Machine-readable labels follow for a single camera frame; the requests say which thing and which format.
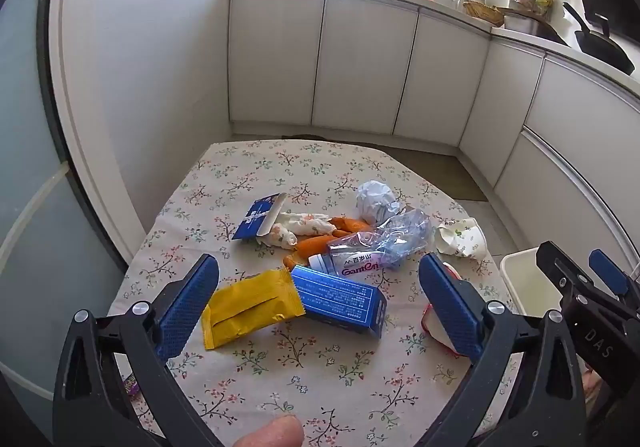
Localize person's left hand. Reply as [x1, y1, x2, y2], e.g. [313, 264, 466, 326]
[232, 414, 304, 447]

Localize blue card packet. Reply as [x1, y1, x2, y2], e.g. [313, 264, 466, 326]
[232, 192, 288, 242]

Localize orange carrot piece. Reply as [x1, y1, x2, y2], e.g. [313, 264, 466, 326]
[327, 216, 373, 234]
[295, 234, 346, 255]
[282, 252, 311, 272]

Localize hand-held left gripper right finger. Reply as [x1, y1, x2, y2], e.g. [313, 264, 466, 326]
[417, 252, 588, 447]

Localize white tissue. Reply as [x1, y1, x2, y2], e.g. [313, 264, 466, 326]
[260, 211, 335, 248]

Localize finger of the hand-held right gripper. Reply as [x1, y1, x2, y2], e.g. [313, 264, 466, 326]
[587, 248, 640, 310]
[536, 241, 596, 313]

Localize blue cardboard box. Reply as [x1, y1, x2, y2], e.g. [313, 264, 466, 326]
[290, 264, 388, 339]

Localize floral paper cup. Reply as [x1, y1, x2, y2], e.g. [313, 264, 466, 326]
[434, 217, 488, 259]

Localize person's right hand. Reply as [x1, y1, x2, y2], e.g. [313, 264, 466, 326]
[582, 368, 608, 409]

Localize white plastic bin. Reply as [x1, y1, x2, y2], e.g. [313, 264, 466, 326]
[500, 248, 566, 315]

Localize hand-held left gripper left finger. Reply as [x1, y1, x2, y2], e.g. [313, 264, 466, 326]
[52, 253, 226, 447]

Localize crushed clear plastic bottle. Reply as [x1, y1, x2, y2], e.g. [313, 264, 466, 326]
[307, 208, 433, 280]

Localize black wok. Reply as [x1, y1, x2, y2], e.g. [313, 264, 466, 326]
[562, 2, 636, 75]

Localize paper ball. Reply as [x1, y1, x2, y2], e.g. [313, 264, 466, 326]
[356, 180, 405, 226]

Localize glass sliding door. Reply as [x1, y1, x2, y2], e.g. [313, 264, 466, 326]
[0, 0, 126, 447]

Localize red and white paper container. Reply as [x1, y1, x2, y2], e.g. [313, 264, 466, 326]
[422, 264, 471, 358]

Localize white kitchen cabinets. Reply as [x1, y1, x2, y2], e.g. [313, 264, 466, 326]
[229, 0, 640, 278]

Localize metal basin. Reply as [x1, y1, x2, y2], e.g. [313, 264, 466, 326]
[502, 10, 566, 45]

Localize woven basket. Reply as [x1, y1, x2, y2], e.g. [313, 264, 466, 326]
[462, 0, 506, 25]

